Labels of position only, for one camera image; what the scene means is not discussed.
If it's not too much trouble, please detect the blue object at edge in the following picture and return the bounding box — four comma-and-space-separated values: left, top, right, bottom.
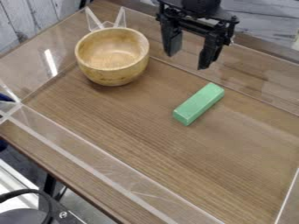
0, 93, 14, 102

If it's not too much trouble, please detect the black table leg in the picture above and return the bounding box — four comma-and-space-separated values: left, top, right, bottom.
42, 174, 56, 196

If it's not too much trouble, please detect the light wooden bowl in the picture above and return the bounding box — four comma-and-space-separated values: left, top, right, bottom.
74, 28, 149, 87

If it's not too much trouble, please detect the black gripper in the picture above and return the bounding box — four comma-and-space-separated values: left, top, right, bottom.
156, 0, 239, 70

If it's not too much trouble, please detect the grey metal base plate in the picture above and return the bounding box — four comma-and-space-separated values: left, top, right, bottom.
38, 196, 86, 224

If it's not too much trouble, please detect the green rectangular block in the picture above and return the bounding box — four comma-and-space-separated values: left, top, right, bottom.
172, 83, 224, 126

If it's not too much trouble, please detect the clear acrylic tray wall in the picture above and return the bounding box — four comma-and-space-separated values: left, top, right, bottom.
0, 0, 299, 224

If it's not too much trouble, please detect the black cable loop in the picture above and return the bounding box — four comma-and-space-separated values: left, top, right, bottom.
0, 188, 53, 224

